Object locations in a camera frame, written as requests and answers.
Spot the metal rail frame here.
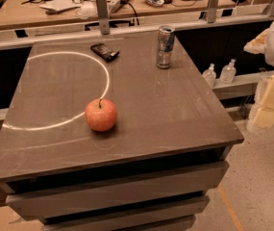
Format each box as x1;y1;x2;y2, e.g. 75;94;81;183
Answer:
0;0;274;49

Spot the red apple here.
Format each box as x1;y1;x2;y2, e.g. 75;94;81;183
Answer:
85;99;117;132

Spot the clear sanitizer bottle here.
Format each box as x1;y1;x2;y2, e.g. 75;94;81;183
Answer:
219;59;237;84
202;64;216;88

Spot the dark snack bar packet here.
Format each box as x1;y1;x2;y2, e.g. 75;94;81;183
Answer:
90;43;119;63

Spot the white power strip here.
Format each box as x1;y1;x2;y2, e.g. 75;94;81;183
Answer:
109;0;129;13

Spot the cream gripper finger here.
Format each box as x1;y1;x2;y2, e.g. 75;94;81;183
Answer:
243;29;268;54

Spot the silver blue redbull can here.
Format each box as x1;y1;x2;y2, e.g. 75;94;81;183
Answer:
156;25;175;69

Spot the clear sanitizer bottle left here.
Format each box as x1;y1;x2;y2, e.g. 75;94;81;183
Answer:
202;64;216;88

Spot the wooden background desk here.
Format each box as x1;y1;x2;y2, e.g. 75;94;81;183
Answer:
0;0;237;32

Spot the clear sanitizer bottle right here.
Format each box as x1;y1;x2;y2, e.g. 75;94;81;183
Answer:
219;59;237;84

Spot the white paper stack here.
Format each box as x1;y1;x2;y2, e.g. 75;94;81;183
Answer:
40;0;81;11

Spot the grey drawer cabinet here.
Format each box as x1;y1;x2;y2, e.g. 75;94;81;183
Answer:
0;33;243;231

